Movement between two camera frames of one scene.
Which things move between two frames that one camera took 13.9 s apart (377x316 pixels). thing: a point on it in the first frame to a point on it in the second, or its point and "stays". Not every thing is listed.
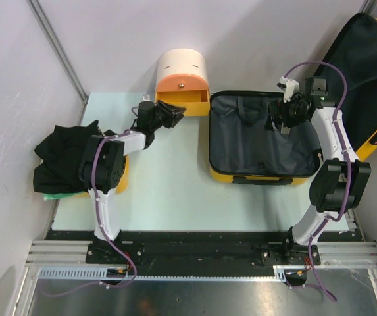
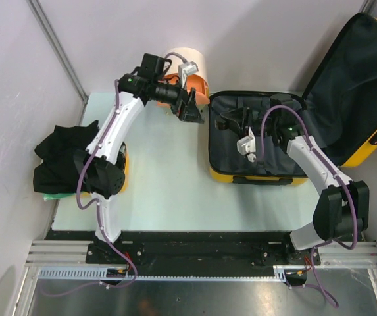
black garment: x=60 y=172 stays
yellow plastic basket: x=122 y=187 stays
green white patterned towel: x=53 y=196 stays
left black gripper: x=173 y=114 to x=185 y=107
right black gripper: x=277 y=108 to x=244 y=117
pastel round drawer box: x=182 y=80 stays
